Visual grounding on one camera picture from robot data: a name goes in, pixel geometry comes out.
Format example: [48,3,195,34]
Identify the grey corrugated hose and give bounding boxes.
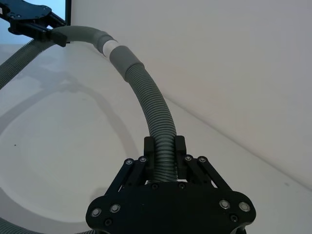
[0,217,16,234]

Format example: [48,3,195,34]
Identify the grey corrugated hose bent cuff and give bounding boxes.
[0,25,116,90]

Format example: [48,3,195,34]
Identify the grey corrugated hose straight cuff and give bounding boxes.
[109,45,180,183]

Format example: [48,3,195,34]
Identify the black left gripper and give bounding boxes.
[0,0,68,47]

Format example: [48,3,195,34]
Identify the black-framed bright screen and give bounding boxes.
[0,0,72,45]

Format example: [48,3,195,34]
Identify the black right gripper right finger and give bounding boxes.
[174,135,235,193]

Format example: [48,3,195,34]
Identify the white hose connector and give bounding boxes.
[101,39,120,58]

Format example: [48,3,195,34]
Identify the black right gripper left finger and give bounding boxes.
[104,136,157,196]

